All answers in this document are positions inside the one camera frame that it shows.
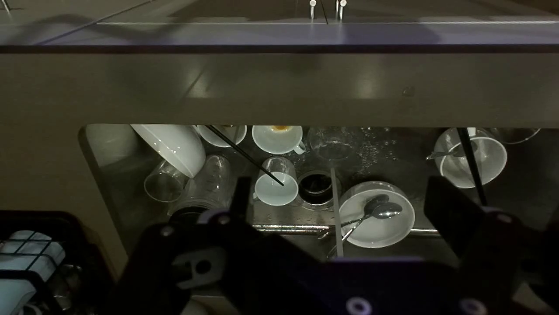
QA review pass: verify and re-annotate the large white tilted bowl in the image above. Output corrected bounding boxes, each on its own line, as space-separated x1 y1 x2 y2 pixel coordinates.
133 125 206 179

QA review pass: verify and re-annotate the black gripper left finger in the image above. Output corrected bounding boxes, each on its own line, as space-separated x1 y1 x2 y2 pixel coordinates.
110 178 327 315

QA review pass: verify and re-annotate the white mug with yellow rim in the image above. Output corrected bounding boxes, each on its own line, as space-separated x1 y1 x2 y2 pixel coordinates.
251 127 306 155

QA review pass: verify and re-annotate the white plate with cutlery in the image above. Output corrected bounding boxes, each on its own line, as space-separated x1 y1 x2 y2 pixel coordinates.
426 127 510 192

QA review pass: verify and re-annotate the white bowl with spoon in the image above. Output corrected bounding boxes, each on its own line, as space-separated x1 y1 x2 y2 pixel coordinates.
339 181 416 249

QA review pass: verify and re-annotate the clear drinking glass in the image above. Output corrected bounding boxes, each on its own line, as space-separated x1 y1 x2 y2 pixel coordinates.
143 157 234 207

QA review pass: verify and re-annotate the black dish drying rack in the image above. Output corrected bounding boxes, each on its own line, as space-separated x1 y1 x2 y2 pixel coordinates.
0 211 113 315

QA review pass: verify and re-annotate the small white mug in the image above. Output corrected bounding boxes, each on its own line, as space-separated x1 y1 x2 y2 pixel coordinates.
253 158 299 207

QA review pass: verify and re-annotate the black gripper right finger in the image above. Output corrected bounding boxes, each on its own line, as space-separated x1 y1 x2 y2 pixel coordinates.
327 178 559 315

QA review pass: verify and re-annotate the stainless steel kitchen sink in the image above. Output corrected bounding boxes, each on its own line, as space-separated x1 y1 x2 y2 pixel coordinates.
84 125 559 265

